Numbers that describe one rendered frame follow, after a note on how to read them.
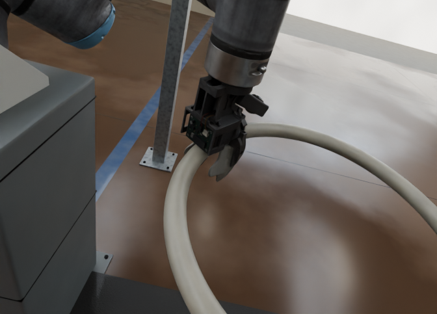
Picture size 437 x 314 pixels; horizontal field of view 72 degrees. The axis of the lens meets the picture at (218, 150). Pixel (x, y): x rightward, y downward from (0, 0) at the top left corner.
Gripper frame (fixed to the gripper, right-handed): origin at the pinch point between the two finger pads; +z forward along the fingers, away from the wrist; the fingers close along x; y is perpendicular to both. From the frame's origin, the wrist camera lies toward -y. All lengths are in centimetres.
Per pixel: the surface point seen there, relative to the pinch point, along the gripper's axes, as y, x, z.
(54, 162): 17.7, -31.0, 15.4
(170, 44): -62, -87, 18
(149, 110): -96, -139, 97
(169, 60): -62, -86, 26
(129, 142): -57, -108, 94
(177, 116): -110, -121, 97
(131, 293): 0, -19, 85
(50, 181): 19.8, -29.3, 19.1
